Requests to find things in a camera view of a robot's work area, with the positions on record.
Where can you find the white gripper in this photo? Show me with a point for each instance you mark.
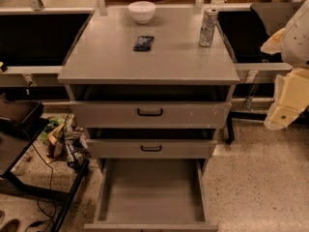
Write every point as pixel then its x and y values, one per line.
pixel 296 41

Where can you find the dark blue rxbar wrapper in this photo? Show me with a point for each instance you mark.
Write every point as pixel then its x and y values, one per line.
pixel 143 43

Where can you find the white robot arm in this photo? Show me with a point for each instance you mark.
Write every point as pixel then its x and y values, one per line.
pixel 295 44

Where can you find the grey drawer cabinet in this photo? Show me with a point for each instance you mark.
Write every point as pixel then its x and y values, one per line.
pixel 104 55

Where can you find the grey middle drawer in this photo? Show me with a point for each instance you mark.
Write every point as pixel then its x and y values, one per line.
pixel 152 143

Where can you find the grey drawer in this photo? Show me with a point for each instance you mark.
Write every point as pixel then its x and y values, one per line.
pixel 151 195
pixel 152 143
pixel 151 106

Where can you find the grey bottom drawer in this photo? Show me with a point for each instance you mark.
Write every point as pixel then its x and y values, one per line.
pixel 151 195

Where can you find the grey top drawer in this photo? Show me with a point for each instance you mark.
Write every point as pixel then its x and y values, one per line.
pixel 151 106

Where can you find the silver drink can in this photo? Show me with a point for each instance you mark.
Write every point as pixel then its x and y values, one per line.
pixel 207 27

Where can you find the white ceramic bowl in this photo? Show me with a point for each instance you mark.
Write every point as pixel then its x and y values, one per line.
pixel 142 11

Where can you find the pile of snack bags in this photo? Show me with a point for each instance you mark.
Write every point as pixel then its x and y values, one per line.
pixel 63 136

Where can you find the black cart on left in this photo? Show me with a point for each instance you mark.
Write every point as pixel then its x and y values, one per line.
pixel 21 123

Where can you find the aluminium frame rail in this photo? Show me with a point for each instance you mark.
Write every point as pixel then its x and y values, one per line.
pixel 42 76

